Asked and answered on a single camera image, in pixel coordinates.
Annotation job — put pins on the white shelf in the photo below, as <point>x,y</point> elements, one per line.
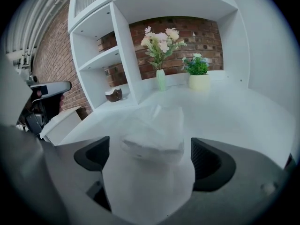
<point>211,116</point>

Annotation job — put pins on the ribbed glass cabinet door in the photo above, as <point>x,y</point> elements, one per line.
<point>85,0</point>

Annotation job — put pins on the green artificial potted plant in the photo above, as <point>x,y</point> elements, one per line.
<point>197,65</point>

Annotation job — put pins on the pale green ribbed vase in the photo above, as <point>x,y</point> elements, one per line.
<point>161,81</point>

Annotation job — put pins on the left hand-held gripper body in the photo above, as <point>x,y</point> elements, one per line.
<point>50,90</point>

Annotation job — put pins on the white low side cabinet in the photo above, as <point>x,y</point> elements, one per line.
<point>63,123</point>

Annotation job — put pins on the cream round plant pot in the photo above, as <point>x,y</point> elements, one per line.
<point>199,83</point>

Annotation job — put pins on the white pack of tissues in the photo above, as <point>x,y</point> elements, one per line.
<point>152,163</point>

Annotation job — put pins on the pink artificial flower bouquet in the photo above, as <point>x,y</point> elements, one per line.
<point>159,43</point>

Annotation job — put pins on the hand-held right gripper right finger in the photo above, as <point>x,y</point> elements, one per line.
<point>234,172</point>

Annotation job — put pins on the white wall pipes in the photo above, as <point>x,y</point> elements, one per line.
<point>30,20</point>

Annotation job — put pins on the brown coconut shell bowl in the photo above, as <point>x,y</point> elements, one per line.
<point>114,95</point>

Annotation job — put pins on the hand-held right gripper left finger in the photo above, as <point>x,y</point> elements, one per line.
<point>70,172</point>

